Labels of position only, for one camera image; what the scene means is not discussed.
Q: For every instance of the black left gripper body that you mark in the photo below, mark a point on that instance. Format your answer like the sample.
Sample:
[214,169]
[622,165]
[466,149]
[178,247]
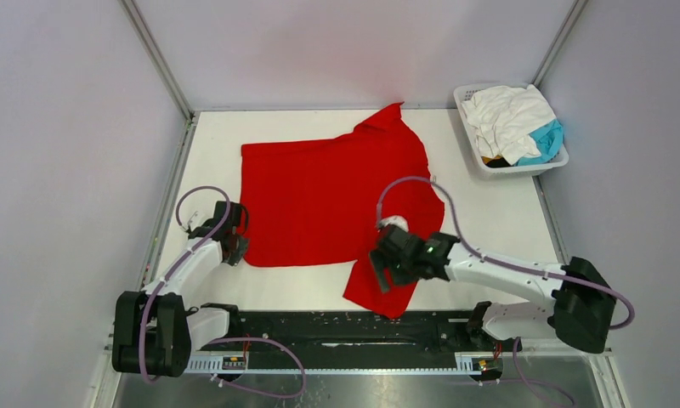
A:
[235,256]

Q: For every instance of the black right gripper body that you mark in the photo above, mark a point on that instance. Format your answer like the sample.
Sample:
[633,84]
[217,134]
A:
[400,269]

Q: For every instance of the red t shirt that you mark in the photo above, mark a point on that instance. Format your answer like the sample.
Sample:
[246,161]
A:
[317,202]

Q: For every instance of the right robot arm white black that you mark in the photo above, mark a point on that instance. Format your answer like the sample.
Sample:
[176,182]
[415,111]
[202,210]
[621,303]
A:
[570,302]

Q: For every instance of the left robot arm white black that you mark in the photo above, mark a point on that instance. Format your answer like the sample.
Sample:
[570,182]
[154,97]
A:
[158,328]

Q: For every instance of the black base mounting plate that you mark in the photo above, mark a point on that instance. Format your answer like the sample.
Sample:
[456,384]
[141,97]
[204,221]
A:
[358,339]

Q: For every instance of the dark garment in basket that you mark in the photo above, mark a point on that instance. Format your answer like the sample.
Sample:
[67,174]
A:
[495,162]

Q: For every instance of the white t shirt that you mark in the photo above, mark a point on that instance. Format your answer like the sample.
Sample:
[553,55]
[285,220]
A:
[502,117]

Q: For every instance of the white plastic laundry basket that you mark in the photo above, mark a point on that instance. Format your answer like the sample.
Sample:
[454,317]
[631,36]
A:
[464,93]

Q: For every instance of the light blue t shirt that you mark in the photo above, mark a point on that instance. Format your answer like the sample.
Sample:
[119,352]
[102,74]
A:
[548,140]

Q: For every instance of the white slotted cable duct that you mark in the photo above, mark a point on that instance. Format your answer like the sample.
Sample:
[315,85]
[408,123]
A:
[460,364]

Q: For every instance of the aluminium frame rail left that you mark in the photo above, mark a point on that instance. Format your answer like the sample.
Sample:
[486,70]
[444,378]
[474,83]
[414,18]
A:
[142,29]

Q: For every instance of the aluminium frame rail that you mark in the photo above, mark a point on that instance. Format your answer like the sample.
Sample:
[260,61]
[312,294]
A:
[142,29]
[562,35]

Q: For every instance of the aluminium frame rail right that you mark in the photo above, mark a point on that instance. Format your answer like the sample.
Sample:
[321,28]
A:
[562,35]

